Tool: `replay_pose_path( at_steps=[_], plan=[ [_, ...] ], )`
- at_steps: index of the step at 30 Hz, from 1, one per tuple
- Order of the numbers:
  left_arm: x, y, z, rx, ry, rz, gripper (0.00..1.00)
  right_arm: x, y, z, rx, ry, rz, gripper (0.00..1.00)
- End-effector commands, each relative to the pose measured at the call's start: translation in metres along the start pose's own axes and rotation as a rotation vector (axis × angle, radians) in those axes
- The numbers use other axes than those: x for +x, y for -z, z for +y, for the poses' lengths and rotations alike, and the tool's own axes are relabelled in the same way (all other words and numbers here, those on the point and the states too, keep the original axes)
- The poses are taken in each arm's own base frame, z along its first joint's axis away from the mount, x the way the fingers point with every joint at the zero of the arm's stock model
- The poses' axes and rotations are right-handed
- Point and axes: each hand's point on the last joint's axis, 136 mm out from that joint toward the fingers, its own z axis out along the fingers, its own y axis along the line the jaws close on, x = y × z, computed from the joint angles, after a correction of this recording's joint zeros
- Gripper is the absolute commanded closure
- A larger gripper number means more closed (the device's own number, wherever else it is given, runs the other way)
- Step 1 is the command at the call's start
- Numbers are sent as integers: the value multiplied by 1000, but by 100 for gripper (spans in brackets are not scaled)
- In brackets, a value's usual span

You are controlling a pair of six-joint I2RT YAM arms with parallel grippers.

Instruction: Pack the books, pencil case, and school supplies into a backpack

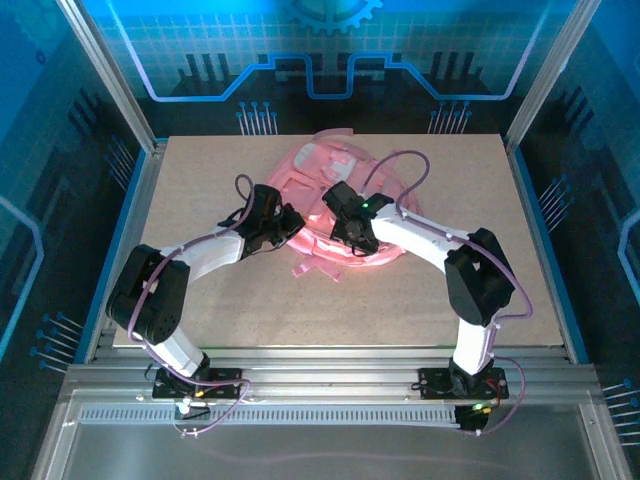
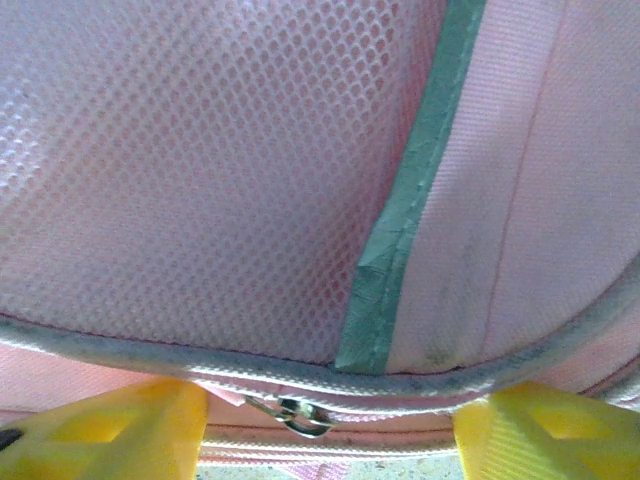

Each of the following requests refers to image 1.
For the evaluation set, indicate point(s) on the pink backpack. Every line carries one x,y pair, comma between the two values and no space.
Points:
310,235

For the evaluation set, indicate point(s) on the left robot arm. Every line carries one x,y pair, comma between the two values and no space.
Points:
150,300

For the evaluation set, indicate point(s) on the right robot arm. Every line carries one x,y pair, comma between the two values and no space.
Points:
480,280

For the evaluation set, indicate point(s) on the grey metal bench plate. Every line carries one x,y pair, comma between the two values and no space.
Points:
325,455

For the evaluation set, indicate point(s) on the aluminium cross rail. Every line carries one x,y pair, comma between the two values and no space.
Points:
325,360

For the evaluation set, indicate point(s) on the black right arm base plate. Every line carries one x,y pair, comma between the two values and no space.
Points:
435,385

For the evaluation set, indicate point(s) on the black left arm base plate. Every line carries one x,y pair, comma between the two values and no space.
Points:
165,390

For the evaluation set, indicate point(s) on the aluminium frame post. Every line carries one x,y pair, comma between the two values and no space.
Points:
549,75
111,75

